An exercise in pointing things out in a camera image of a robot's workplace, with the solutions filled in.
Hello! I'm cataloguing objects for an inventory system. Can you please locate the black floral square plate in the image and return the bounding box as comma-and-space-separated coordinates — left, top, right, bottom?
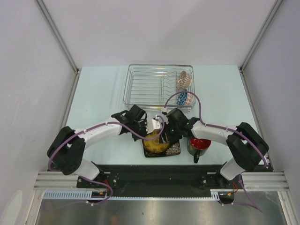
143, 141, 181, 158

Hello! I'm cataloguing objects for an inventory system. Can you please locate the blue rim red pattern bowl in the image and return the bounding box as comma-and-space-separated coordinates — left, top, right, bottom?
176, 89, 193, 106

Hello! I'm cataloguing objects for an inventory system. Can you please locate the brown white patterned bowl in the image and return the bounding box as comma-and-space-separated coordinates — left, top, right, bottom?
176, 71, 192, 90

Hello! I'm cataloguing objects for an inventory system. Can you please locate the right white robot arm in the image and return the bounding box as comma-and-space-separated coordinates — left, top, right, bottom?
162, 108, 269, 188

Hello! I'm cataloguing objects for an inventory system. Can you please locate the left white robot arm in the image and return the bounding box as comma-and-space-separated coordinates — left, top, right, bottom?
47, 105, 147, 188

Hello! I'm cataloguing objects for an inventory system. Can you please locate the dark mug red interior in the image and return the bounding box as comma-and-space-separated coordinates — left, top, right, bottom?
187, 138, 211, 163

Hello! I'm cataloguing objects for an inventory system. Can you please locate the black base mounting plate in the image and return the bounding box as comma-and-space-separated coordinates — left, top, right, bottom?
77, 163, 275, 204

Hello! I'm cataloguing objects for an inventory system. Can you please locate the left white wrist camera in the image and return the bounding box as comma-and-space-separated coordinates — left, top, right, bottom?
146, 115, 164, 134

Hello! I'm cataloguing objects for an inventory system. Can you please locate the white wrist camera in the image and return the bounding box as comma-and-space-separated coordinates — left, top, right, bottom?
162, 107, 171, 113
146, 115, 164, 134

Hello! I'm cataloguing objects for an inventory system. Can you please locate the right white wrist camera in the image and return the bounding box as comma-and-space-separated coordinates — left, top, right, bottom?
162, 107, 171, 113

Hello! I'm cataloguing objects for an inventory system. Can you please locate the metal wire dish rack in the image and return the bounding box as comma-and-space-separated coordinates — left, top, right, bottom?
123, 63, 195, 112

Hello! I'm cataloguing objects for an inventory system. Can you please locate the white slotted cable duct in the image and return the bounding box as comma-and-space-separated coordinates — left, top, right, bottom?
43, 188, 225, 201

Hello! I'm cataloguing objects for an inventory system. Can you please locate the aluminium frame rail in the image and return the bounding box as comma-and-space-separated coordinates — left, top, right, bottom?
34, 172, 289, 191

